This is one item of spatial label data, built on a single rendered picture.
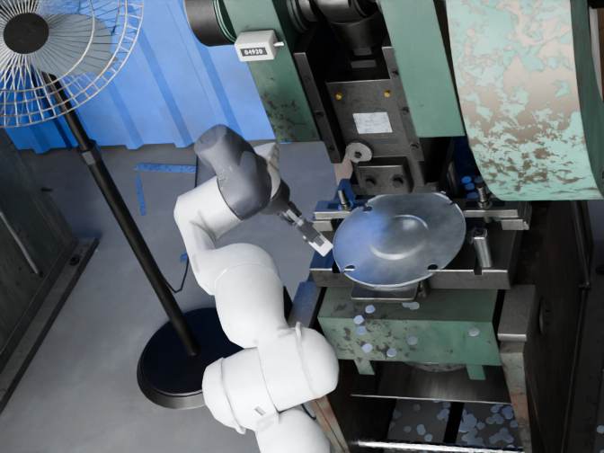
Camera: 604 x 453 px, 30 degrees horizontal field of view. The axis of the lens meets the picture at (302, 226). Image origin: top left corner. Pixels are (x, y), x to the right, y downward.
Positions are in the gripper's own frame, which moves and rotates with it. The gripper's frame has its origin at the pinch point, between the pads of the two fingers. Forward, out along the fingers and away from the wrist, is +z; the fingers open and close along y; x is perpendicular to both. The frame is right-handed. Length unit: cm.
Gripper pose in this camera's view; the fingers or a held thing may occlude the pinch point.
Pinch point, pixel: (318, 241)
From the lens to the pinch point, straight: 229.6
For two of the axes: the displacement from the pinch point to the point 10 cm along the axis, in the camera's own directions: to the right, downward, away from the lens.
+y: 5.2, 4.6, -7.2
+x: 6.8, -7.3, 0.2
